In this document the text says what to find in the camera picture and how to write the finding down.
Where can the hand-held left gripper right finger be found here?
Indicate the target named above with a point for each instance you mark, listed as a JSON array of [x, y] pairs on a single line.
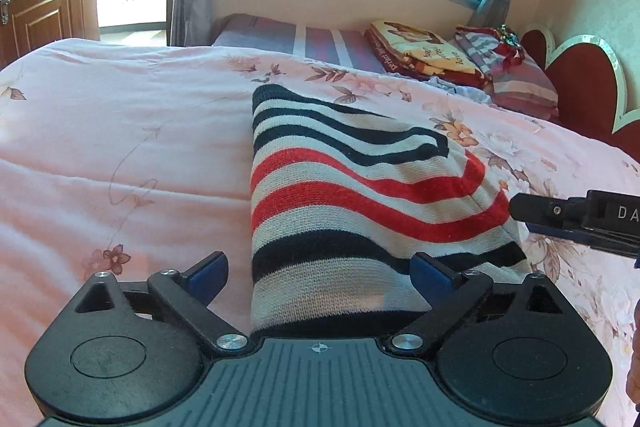
[[430, 279]]

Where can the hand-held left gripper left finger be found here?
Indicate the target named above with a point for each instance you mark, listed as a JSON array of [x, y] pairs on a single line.
[[210, 275]]

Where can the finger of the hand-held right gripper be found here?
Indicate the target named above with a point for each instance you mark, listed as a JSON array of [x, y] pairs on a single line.
[[547, 208], [560, 228]]

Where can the striped knit sweater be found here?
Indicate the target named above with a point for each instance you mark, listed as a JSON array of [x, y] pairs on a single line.
[[350, 187]]

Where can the person's right forearm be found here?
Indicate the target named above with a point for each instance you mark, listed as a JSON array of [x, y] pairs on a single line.
[[634, 357]]

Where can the striped pillow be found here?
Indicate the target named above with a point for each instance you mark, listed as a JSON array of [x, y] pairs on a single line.
[[520, 82]]

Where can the red heart-shaped headboard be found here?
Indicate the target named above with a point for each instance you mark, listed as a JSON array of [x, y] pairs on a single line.
[[585, 82]]

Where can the pink floral quilt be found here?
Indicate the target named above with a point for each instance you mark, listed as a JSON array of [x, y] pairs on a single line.
[[125, 132]]

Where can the small colourful bundle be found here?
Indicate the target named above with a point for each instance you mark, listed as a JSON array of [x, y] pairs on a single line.
[[510, 38]]

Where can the folded yellow printed blanket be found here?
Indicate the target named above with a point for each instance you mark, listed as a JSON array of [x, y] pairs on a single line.
[[425, 49]]

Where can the purple striped bed sheet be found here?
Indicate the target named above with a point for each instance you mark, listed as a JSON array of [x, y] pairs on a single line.
[[280, 34]]

